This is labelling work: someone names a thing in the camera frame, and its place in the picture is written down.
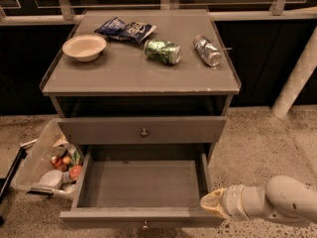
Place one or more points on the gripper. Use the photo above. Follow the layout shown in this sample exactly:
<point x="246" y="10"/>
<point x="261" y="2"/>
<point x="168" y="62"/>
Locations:
<point x="231" y="202"/>

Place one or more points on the white paper bowl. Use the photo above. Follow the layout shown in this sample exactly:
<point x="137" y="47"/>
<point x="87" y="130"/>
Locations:
<point x="84" y="48"/>

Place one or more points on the silver soda can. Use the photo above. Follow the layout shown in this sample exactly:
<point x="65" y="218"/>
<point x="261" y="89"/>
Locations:
<point x="208" y="52"/>

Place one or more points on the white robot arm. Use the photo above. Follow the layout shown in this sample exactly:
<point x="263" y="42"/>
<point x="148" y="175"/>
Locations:
<point x="282" y="200"/>

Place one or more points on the red apple in bin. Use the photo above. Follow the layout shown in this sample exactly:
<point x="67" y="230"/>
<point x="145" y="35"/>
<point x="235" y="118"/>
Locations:
<point x="75" y="172"/>

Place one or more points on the green soda can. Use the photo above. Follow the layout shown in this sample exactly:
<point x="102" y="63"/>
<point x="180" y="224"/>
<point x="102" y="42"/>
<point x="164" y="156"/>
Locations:
<point x="162" y="51"/>

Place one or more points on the blue chip bag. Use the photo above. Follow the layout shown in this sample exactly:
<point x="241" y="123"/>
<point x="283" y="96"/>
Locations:
<point x="118" y="30"/>

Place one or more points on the grey drawer cabinet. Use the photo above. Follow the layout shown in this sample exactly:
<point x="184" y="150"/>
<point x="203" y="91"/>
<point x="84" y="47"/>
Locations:
<point x="123" y="82"/>

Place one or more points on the white diagonal support pole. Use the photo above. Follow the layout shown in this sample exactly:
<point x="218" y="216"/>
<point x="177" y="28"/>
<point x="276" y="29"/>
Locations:
<point x="300" y="74"/>

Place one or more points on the grey drawer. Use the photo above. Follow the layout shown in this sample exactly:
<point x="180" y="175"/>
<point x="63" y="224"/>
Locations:
<point x="142" y="130"/>
<point x="142" y="186"/>

